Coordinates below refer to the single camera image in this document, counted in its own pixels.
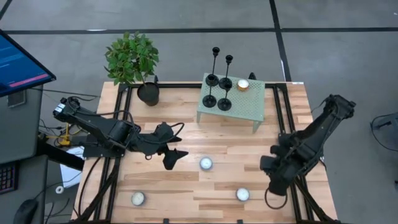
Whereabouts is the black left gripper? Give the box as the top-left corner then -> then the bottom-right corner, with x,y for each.
136,123 -> 189,170

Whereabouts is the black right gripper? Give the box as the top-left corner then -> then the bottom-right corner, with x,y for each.
260,146 -> 299,197

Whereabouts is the short black candlestick holder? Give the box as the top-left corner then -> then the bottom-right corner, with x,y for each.
217,82 -> 233,112

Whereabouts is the tall black candlestick holder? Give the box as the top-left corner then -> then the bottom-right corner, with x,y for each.
205,46 -> 221,87

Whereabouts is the white wax candle jar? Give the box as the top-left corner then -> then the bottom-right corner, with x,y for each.
235,187 -> 251,202
130,191 -> 147,207

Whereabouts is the green perforated metal riser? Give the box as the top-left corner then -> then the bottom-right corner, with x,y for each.
196,72 -> 266,134

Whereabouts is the white paper sheet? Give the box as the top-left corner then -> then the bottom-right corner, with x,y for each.
59,146 -> 85,189

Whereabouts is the potted green plant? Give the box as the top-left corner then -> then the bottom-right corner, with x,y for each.
104,30 -> 161,107

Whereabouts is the black desk support beam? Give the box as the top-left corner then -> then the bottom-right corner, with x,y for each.
37,138 -> 85,171

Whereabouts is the office desk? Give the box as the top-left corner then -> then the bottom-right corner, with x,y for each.
0,84 -> 49,224

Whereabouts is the black computer mouse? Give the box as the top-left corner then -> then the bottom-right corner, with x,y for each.
13,198 -> 39,224

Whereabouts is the black keyboard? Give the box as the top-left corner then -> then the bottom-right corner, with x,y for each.
0,161 -> 19,195

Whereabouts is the computer monitor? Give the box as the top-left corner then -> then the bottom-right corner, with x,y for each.
0,29 -> 57,99

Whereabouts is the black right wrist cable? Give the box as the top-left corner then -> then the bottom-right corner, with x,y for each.
264,186 -> 289,210

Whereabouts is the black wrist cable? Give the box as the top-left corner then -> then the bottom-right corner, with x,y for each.
264,186 -> 289,210
167,122 -> 185,138

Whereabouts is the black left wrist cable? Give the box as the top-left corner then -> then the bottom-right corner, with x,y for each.
167,122 -> 185,138

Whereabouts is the black aluminium rig frame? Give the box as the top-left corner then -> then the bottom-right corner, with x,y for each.
70,81 -> 343,224

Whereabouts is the yellow cable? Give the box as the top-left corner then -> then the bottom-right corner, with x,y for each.
46,123 -> 82,147

